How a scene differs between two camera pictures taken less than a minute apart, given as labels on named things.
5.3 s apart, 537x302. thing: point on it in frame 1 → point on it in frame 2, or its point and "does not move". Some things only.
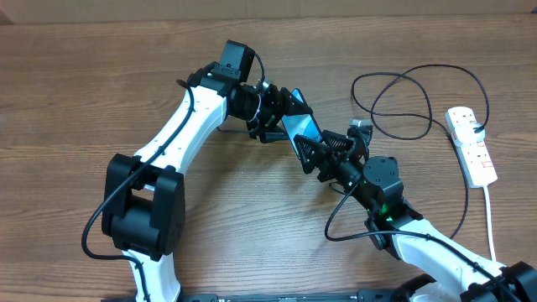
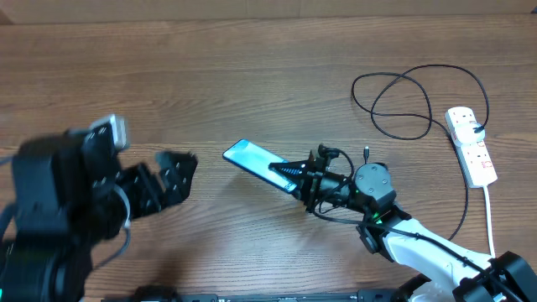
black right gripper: (319, 153) → (305, 173)
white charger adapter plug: (466, 136) does not move
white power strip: (475, 158) does not move
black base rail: (367, 297) does not move
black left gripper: (280, 101) → (178, 186)
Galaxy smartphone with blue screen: (299, 125) → (256, 160)
